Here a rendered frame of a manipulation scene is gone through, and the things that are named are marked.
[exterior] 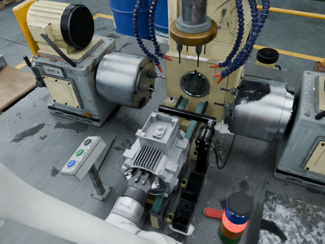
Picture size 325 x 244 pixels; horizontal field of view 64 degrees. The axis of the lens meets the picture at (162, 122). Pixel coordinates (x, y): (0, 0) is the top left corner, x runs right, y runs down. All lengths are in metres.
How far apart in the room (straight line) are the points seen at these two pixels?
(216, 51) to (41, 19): 0.78
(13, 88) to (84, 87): 1.96
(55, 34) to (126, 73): 0.34
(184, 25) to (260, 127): 0.46
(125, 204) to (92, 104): 0.65
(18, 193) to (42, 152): 0.93
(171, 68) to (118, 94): 0.28
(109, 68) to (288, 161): 0.84
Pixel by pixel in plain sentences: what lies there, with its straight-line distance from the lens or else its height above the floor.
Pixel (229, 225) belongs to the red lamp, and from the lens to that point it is 0.70.
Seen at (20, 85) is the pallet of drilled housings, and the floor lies 0.15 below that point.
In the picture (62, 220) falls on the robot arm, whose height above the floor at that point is 1.33.
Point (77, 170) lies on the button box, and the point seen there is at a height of 1.07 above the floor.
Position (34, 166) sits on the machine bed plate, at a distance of 1.37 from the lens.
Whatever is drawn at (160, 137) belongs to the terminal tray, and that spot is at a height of 1.13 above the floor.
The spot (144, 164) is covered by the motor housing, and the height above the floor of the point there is 1.10.
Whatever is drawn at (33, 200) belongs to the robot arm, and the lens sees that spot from 0.52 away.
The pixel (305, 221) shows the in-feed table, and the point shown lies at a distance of 1.04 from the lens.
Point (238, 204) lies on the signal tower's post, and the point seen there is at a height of 1.22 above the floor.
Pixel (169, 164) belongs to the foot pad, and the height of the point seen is 1.08.
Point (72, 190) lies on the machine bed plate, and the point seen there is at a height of 0.80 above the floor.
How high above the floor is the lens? 1.79
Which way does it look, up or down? 46 degrees down
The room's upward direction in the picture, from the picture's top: 4 degrees counter-clockwise
